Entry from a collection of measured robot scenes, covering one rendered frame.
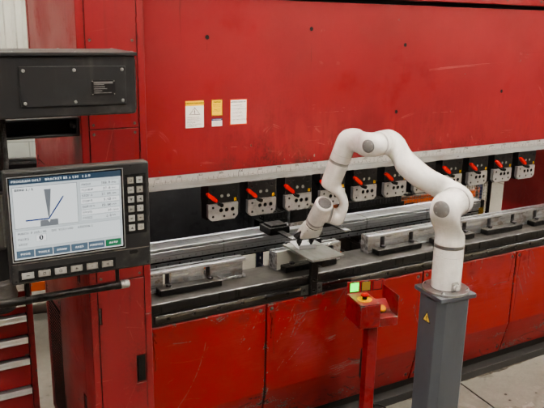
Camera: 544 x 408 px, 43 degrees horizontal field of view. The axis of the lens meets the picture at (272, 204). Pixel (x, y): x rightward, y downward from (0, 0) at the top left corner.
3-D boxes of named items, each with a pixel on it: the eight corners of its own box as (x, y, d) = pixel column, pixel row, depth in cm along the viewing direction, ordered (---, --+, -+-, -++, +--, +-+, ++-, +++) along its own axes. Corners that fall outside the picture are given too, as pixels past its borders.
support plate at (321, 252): (312, 262, 311) (312, 261, 311) (282, 246, 333) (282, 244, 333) (344, 257, 320) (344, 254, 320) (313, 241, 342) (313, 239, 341)
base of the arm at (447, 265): (478, 294, 276) (483, 250, 271) (440, 300, 268) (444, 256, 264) (449, 278, 293) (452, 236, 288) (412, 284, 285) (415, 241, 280)
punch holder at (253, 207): (248, 216, 316) (248, 181, 311) (239, 212, 323) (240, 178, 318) (275, 212, 323) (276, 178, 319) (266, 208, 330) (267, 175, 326)
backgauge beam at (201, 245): (137, 274, 323) (136, 252, 321) (127, 265, 335) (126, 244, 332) (483, 215, 436) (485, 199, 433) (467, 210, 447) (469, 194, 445)
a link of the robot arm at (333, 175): (363, 163, 303) (341, 221, 316) (329, 153, 302) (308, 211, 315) (364, 172, 295) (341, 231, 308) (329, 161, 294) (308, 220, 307)
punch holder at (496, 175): (492, 183, 394) (495, 155, 390) (481, 180, 401) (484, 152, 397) (510, 180, 401) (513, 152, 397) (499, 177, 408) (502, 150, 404)
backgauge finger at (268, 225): (284, 244, 338) (285, 234, 337) (259, 230, 360) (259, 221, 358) (305, 240, 344) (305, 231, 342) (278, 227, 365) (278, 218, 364)
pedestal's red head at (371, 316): (359, 329, 320) (361, 294, 315) (345, 316, 334) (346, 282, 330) (397, 325, 326) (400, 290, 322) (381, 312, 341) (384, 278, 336)
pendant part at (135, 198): (12, 286, 210) (2, 172, 201) (6, 274, 221) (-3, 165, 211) (151, 265, 232) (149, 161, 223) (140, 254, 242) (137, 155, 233)
